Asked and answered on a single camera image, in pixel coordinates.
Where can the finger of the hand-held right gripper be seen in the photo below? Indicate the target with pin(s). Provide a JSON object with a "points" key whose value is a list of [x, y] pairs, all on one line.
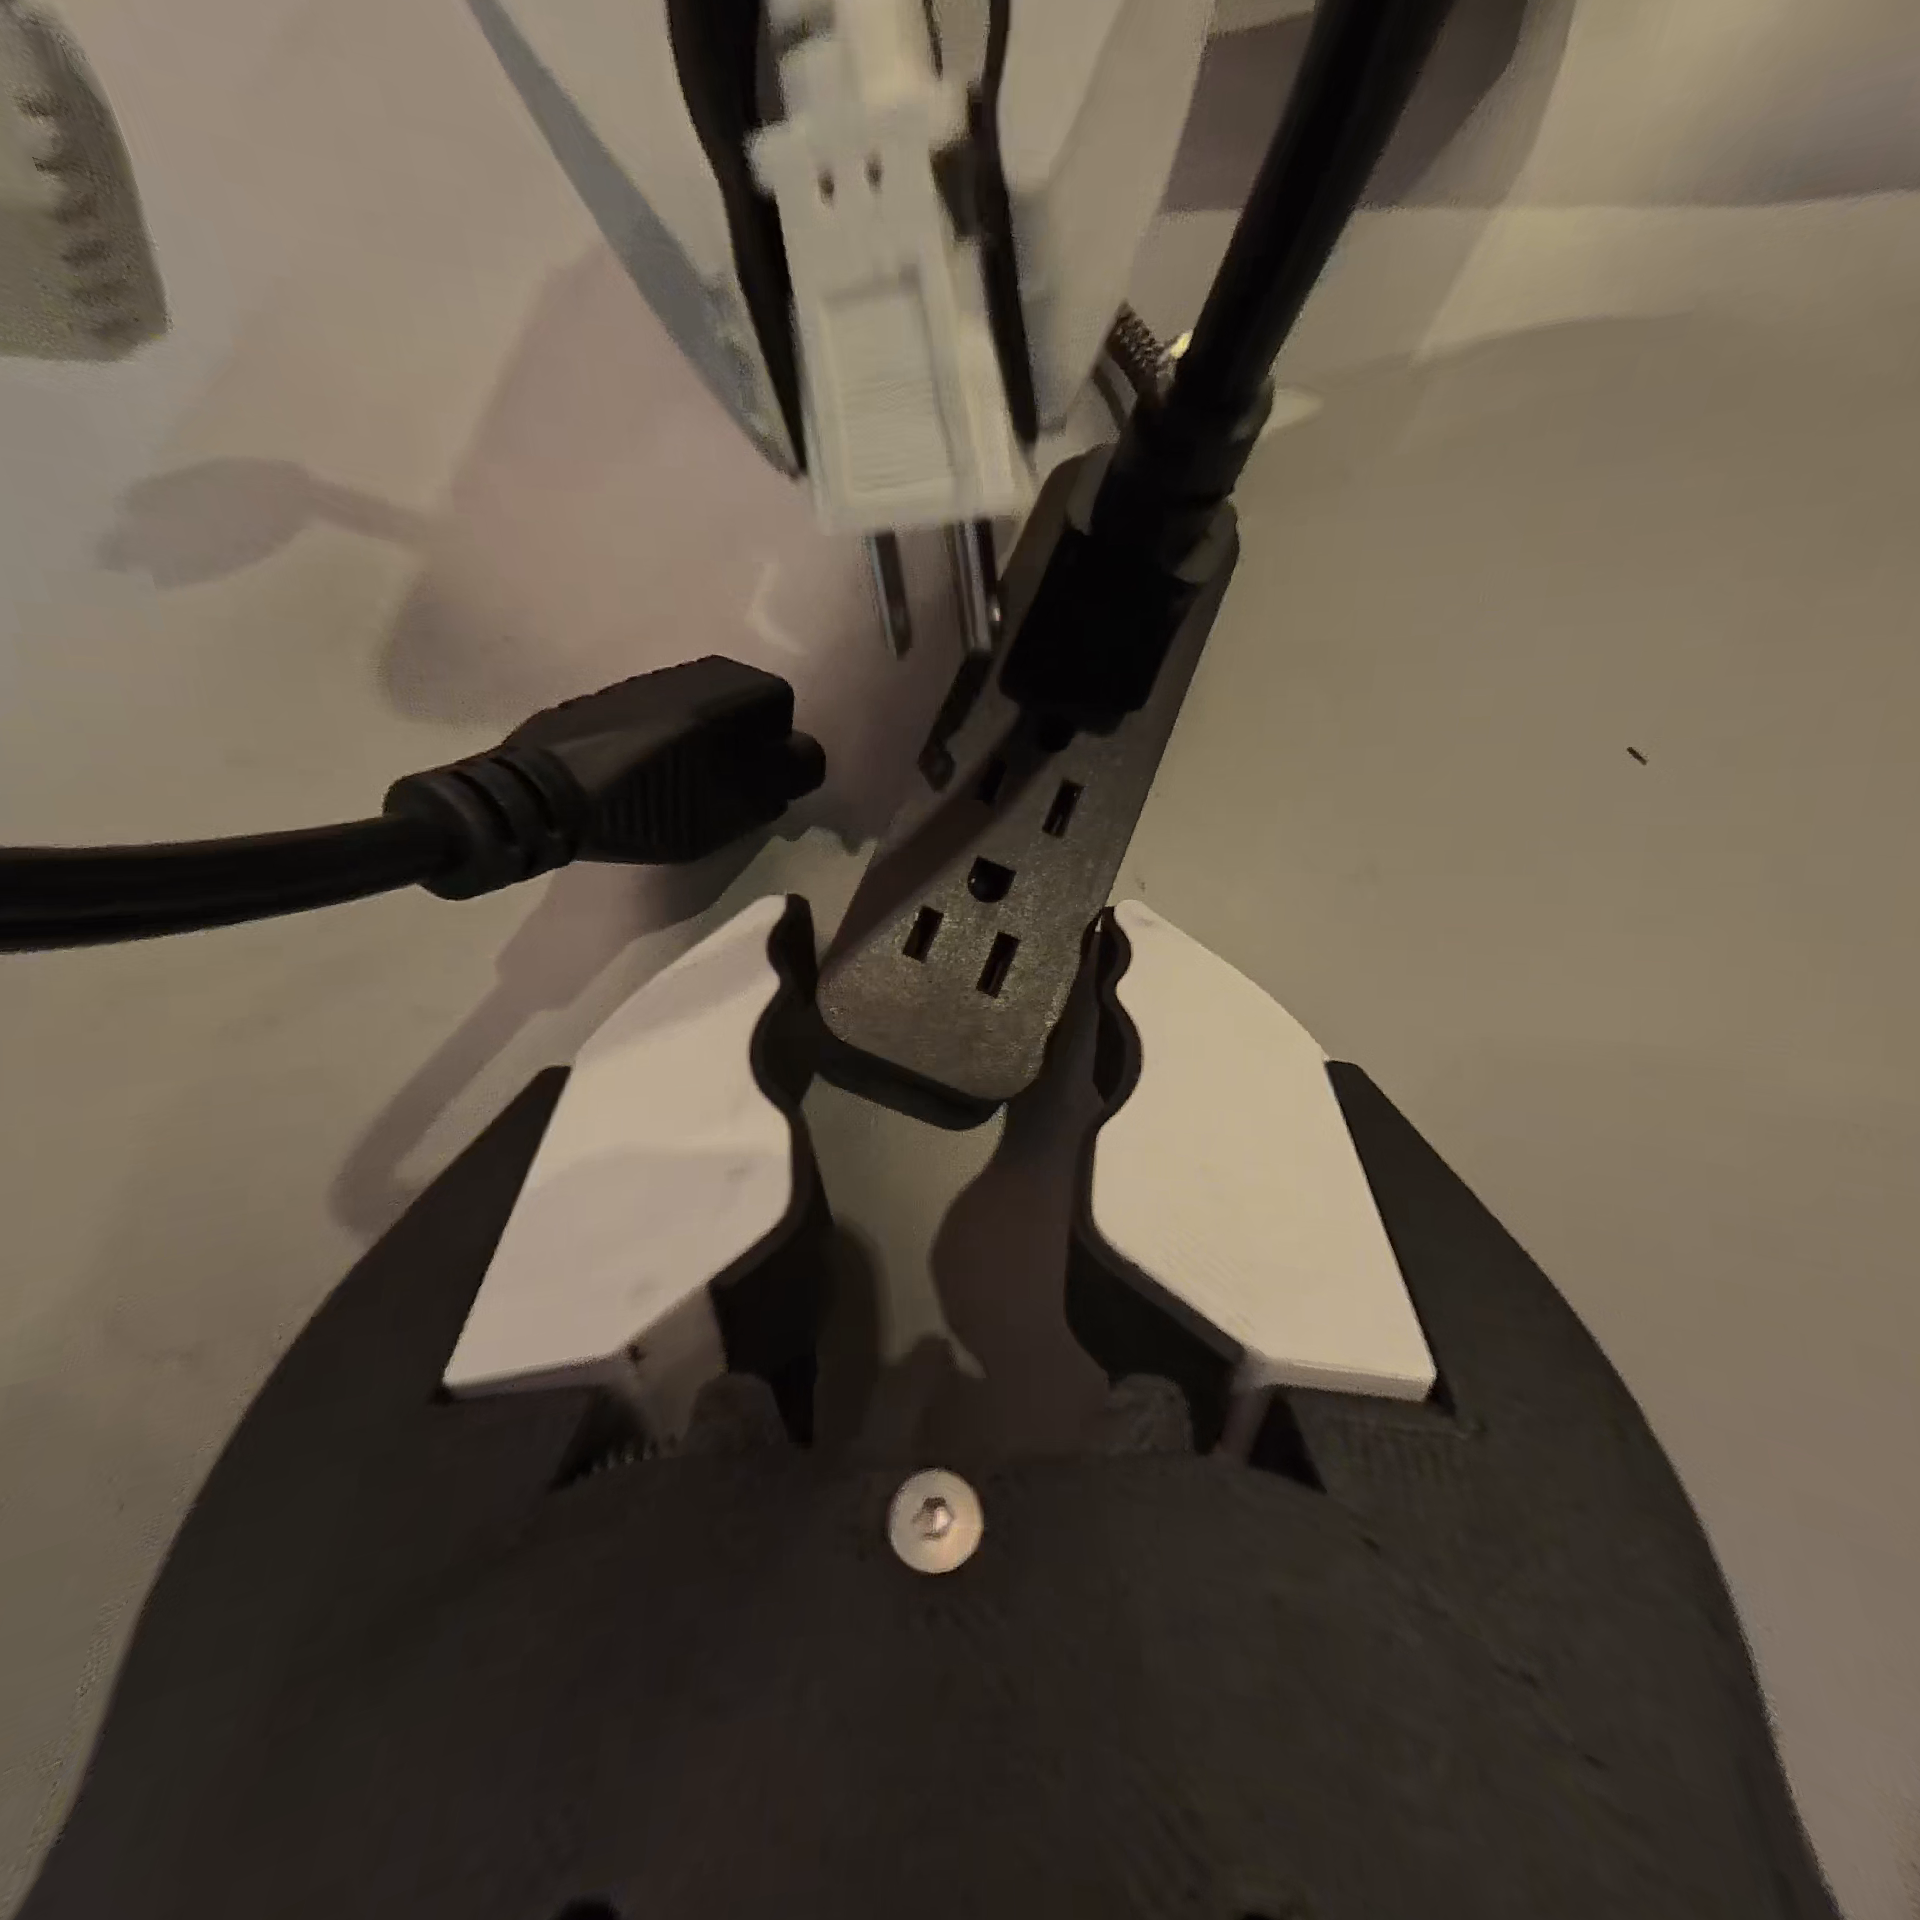
{"points": [[630, 149], [1095, 182]]}

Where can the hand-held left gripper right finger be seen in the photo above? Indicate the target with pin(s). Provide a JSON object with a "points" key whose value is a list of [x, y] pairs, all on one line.
{"points": [[1260, 1201]]}

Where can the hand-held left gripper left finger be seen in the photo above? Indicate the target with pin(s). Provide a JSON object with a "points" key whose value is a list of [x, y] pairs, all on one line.
{"points": [[630, 1201]]}

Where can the black power strip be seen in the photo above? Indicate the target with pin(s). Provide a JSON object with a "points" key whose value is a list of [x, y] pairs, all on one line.
{"points": [[902, 1021]]}

